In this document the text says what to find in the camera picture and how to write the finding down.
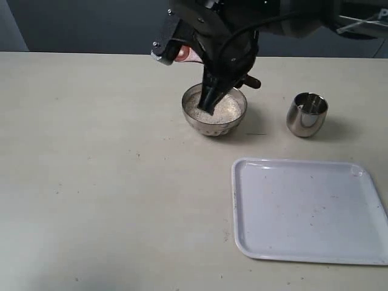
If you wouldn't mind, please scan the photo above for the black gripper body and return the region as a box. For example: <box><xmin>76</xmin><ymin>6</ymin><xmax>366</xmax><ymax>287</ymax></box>
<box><xmin>168</xmin><ymin>0</ymin><xmax>264</xmax><ymax>87</ymax></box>

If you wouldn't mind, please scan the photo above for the steel bowl of rice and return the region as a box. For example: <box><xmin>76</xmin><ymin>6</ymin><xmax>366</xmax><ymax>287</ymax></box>
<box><xmin>181</xmin><ymin>84</ymin><xmax>247</xmax><ymax>136</ymax></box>

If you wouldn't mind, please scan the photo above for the dark red wooden spoon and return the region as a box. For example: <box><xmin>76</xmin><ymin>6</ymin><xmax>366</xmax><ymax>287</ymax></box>
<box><xmin>176</xmin><ymin>45</ymin><xmax>262</xmax><ymax>89</ymax></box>

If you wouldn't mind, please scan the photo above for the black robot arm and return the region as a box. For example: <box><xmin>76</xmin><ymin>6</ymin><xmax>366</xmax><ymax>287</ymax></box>
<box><xmin>154</xmin><ymin>1</ymin><xmax>387</xmax><ymax>113</ymax></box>

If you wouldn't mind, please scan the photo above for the small steel cup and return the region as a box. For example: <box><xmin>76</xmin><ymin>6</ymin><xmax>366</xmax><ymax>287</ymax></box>
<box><xmin>286</xmin><ymin>92</ymin><xmax>329</xmax><ymax>138</ymax></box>

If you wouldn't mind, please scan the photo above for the white plastic tray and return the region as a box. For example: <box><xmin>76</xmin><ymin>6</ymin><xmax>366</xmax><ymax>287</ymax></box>
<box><xmin>232</xmin><ymin>158</ymin><xmax>387</xmax><ymax>266</ymax></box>

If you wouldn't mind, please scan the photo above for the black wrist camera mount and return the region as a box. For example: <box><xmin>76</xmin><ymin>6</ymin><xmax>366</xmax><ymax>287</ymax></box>
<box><xmin>150</xmin><ymin>8</ymin><xmax>201</xmax><ymax>65</ymax></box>

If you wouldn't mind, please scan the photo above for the black cable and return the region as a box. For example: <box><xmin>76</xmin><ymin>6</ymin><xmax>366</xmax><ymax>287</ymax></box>
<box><xmin>216</xmin><ymin>10</ymin><xmax>304</xmax><ymax>89</ymax></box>

